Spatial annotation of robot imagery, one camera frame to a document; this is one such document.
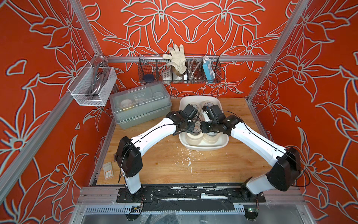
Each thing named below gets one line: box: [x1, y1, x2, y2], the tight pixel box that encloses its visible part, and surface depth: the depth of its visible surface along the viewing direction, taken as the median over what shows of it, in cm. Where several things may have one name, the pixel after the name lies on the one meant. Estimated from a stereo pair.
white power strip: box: [162, 70, 172, 84], surface depth 95 cm
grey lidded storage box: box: [109, 83, 173, 130], surface depth 96 cm
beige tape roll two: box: [202, 132, 220, 145], surface depth 92 cm
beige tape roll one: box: [185, 132, 203, 146], surface depth 80 cm
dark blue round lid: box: [143, 73, 155, 81], surface depth 102 cm
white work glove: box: [162, 43, 188, 77], surface depth 90 cm
